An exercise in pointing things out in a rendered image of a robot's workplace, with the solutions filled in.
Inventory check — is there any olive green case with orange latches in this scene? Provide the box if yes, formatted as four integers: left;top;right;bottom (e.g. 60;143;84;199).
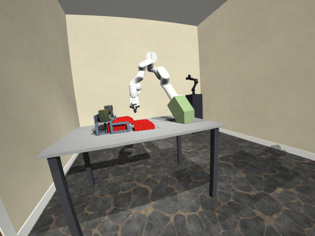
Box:
98;110;111;122

